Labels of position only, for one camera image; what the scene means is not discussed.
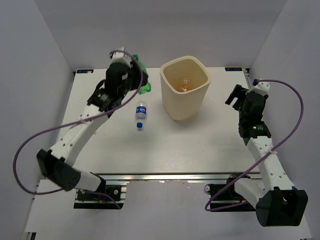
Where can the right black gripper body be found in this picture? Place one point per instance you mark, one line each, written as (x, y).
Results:
(241, 116)

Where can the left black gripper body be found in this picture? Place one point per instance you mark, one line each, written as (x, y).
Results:
(125, 88)

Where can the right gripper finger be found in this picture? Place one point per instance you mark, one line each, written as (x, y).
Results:
(229, 100)
(239, 94)

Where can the green Sprite bottle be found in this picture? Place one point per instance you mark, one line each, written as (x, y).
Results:
(147, 87)

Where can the clear blue label Pepsi bottle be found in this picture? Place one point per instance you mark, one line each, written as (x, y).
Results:
(141, 115)

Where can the clear yellow cap bottle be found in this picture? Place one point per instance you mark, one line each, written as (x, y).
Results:
(187, 82)

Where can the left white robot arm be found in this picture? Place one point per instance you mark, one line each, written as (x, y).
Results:
(56, 164)

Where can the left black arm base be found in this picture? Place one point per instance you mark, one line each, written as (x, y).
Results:
(116, 194)

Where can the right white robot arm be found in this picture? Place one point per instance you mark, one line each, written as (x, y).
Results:
(279, 203)

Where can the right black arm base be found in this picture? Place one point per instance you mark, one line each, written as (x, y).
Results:
(228, 197)

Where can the cream plastic bin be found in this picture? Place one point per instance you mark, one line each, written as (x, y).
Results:
(181, 106)

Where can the left blue table sticker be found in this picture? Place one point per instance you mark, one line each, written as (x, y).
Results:
(84, 71)

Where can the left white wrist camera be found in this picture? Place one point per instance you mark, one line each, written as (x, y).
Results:
(120, 56)

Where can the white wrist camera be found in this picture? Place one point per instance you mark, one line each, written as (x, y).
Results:
(260, 86)
(120, 56)

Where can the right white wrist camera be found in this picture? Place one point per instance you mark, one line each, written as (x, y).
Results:
(260, 86)

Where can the aluminium table front rail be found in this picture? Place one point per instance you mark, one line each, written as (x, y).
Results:
(165, 176)

